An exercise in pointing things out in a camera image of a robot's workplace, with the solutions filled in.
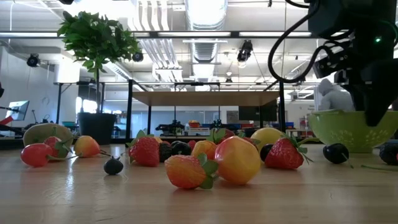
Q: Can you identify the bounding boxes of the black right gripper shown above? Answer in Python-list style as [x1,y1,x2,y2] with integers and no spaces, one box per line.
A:
[340,33,398,127]

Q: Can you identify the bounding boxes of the green plastic colander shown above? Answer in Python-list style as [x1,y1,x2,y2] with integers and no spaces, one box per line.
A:
[307,109,398,154]

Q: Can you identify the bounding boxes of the yellow lemon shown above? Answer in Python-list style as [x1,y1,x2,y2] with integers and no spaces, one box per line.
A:
[250,126,286,151]

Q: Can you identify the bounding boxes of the large yellow-red peach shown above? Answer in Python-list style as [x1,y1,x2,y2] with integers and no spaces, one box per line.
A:
[213,135,262,186]

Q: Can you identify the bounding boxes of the thin green fruit stem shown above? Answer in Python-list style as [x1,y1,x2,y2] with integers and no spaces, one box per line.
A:
[360,164,398,172]

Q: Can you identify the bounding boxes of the person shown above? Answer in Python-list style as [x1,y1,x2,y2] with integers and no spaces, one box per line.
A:
[317,78,356,112]

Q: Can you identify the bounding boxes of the black flat screen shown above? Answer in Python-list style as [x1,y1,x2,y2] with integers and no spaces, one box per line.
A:
[238,105,279,123]

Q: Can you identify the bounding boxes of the wooden shelf riser black legs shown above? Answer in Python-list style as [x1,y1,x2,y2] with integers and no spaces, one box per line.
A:
[125,78,287,144]

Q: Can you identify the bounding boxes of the yellow-orange peach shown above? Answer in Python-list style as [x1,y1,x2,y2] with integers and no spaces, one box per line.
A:
[191,139,218,160]

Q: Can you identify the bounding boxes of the orange strawberry green leaves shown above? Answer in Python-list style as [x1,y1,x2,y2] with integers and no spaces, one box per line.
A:
[164,152,220,190]

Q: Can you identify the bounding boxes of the dark blueberry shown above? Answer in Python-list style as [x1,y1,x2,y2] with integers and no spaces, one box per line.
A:
[103,156,124,175]

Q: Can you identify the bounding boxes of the green plant in black pot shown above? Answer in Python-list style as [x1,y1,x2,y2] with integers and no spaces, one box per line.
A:
[57,10,143,146]

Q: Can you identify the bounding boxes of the small peach with stem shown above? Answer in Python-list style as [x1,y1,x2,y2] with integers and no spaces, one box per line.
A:
[73,135,112,159]

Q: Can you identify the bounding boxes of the tilted computer monitor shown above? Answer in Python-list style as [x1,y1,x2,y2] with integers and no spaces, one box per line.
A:
[5,100,30,122]

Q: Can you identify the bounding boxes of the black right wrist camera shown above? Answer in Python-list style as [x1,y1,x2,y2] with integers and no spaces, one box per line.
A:
[312,45,354,80]

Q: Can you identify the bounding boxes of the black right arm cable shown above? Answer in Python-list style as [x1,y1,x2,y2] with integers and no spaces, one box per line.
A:
[267,0,335,85]

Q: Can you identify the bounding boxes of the silver ventilation duct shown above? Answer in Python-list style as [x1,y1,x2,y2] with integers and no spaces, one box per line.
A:
[184,0,229,91]

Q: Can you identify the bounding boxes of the black metal workstation frame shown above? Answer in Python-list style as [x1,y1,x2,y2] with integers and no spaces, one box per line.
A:
[53,80,108,125]

